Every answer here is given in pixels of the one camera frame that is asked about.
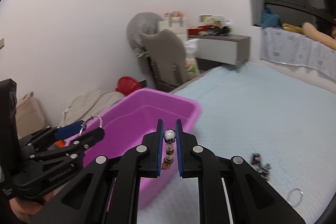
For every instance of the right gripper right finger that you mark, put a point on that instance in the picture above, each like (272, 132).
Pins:
(230, 190)

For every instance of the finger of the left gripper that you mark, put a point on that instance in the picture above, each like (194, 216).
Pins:
(68, 131)
(89, 138)

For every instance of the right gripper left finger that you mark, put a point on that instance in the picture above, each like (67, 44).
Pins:
(107, 190)

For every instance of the large silver bangle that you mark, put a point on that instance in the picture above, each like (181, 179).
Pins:
(92, 119)

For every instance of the left hand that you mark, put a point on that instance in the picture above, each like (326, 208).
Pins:
(22, 210)

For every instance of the grey clothes pile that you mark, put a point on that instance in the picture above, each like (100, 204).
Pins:
(91, 103)

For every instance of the purple plastic tub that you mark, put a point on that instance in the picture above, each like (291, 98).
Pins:
(136, 115)

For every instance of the light blue bed cover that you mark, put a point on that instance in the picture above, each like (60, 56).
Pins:
(290, 123)

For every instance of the red plastic basket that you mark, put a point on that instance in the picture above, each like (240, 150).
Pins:
(127, 85)

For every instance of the grey desk chair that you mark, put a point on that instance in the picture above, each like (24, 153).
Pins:
(167, 58)

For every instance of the grey garment on chair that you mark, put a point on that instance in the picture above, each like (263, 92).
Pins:
(143, 22)

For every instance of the white plastic bag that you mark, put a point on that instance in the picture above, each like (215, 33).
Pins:
(191, 49)

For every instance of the blue patterned bumper cloth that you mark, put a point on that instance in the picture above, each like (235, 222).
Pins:
(288, 48)

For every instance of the tan teddy bear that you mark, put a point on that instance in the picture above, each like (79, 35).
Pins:
(311, 32)

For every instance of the blue plush toy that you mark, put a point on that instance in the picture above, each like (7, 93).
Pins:
(269, 18)

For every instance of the black patterned lanyard keychain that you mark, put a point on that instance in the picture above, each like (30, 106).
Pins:
(262, 170)

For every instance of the small silver ring bangle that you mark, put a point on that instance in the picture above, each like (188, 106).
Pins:
(295, 197)

